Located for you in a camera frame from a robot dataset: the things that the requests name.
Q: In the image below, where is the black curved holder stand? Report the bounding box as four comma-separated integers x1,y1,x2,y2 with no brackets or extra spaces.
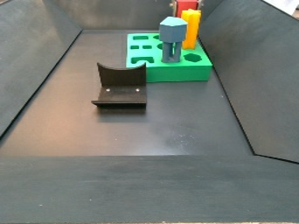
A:
91,63,147,107

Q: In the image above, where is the yellow star peg block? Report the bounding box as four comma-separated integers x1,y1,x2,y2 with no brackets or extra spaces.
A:
182,9,202,49

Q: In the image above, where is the green foam shape board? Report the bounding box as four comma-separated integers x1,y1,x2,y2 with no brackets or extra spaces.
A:
126,33,212,82

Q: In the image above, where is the blue hexagon peg block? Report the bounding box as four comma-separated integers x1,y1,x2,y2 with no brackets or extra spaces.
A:
159,17,187,63

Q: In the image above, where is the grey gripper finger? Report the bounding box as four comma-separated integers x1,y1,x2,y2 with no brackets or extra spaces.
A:
198,0,204,10
170,0,176,8

